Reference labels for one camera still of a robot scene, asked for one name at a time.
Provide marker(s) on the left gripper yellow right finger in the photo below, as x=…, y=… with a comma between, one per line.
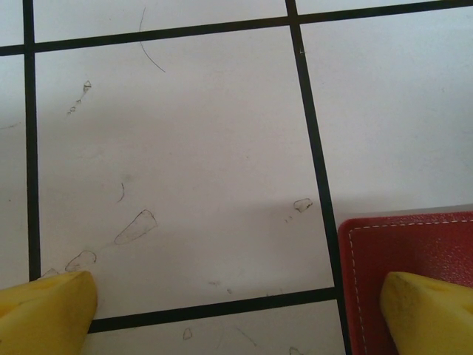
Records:
x=432, y=318

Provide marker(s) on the red leather card holder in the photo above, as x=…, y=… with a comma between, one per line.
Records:
x=406, y=251

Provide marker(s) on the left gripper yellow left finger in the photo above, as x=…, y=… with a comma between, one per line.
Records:
x=44, y=314

